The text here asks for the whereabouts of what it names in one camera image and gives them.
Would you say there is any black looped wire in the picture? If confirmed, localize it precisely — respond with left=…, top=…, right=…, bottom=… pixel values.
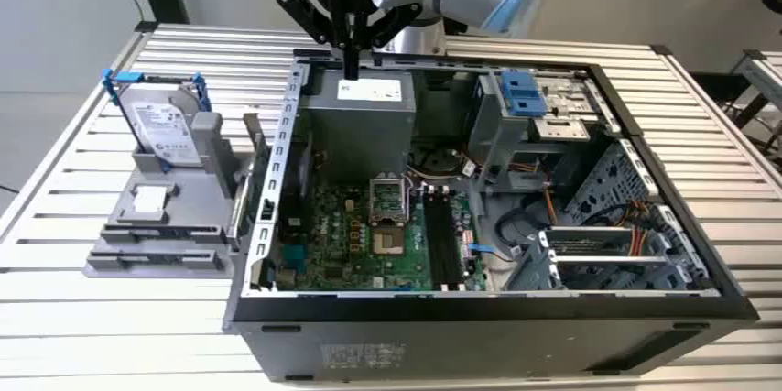
left=493, top=205, right=545, bottom=251

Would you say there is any hard disk in blue carrier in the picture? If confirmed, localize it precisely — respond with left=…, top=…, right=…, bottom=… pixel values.
left=100, top=69, right=212, bottom=171

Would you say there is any black open PC case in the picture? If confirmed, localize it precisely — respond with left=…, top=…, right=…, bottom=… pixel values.
left=220, top=45, right=762, bottom=384

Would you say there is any green motherboard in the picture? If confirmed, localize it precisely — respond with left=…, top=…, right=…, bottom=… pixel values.
left=273, top=179, right=489, bottom=294

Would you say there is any blue plastic drive latch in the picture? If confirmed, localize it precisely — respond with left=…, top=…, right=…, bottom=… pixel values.
left=499, top=69, right=540, bottom=95
left=508, top=92, right=548, bottom=118

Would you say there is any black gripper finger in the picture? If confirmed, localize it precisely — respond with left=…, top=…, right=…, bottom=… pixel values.
left=275, top=0, right=353, bottom=81
left=351, top=3, right=424, bottom=81

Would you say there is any metal socket cover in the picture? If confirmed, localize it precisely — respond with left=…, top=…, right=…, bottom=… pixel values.
left=368, top=174, right=411, bottom=223

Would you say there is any green graphics card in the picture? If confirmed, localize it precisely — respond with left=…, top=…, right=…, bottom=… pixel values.
left=233, top=111, right=273, bottom=245

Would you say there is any black RAM slot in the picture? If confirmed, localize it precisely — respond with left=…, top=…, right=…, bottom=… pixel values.
left=440, top=185, right=471, bottom=292
left=424, top=185, right=452, bottom=292

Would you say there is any grey power supply unit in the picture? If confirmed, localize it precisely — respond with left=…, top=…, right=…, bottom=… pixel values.
left=297, top=68, right=417, bottom=182

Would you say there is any orange yellow wire bundle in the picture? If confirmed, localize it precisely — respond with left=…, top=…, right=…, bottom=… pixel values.
left=627, top=201, right=654, bottom=258

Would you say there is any thin orange wire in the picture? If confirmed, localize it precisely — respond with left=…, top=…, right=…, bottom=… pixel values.
left=541, top=179, right=557, bottom=228

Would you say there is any aluminium side table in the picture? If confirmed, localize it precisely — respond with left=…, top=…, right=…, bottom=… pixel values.
left=723, top=49, right=782, bottom=154

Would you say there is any black CPU cooler fan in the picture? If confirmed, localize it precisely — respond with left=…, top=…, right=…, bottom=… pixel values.
left=409, top=141, right=475, bottom=181

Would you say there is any perforated metal panel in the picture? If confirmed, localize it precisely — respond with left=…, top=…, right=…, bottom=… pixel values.
left=560, top=138, right=662, bottom=228

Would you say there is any CPU socket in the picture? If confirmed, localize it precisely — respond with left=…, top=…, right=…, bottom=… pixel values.
left=369, top=220, right=409, bottom=260

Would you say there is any grey parts rack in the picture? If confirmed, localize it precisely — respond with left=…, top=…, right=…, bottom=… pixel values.
left=81, top=111, right=271, bottom=278

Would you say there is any silver CPU chip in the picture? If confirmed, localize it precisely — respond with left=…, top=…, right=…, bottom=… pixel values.
left=132, top=187, right=168, bottom=212

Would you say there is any silver disk bay cage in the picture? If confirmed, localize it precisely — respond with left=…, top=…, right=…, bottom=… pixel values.
left=505, top=221, right=711, bottom=292

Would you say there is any blue expansion slot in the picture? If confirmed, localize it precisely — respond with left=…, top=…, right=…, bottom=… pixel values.
left=281, top=246, right=308, bottom=271

